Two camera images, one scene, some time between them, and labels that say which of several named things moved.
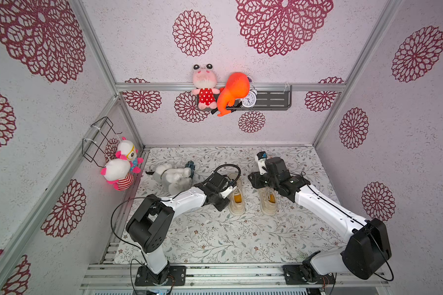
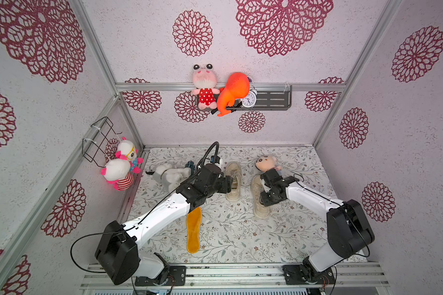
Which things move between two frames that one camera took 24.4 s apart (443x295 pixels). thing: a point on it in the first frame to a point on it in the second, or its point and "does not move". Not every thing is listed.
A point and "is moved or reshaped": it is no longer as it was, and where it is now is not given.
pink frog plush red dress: [205, 80] does not move
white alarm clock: [250, 101] does not move
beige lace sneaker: [236, 201] is moved or reshaped
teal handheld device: [190, 164] does not move
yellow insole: [237, 198] to [194, 220]
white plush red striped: [116, 171] does not move
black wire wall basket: [94, 147] does not move
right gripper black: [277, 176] to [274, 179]
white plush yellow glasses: [127, 150] does not move
